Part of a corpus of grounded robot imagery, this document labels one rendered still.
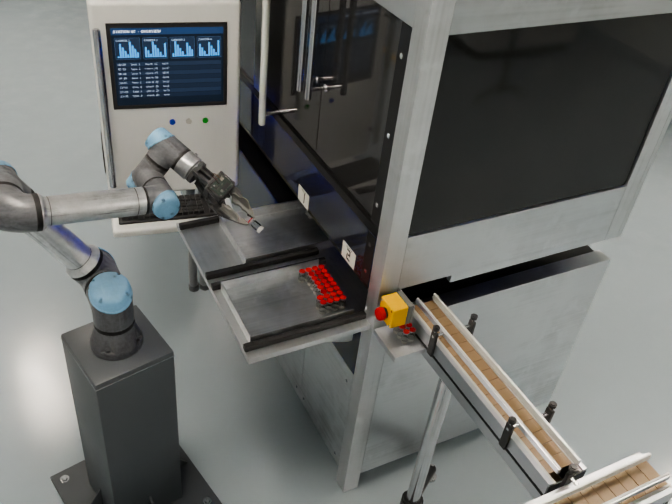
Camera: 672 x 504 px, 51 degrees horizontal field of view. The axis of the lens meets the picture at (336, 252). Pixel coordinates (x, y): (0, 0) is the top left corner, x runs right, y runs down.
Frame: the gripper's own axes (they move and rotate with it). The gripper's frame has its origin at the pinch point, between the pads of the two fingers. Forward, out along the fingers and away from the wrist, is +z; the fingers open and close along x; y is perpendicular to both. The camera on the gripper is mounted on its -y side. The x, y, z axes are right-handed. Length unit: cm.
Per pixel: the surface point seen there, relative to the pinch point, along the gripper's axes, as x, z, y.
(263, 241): 10.3, 5.2, -42.0
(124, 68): 23, -69, -35
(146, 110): 21, -57, -49
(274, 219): 22, 2, -50
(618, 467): 3, 112, 35
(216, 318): -3, 7, -146
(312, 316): -4.9, 33.3, -17.6
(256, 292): -8.7, 15.2, -26.0
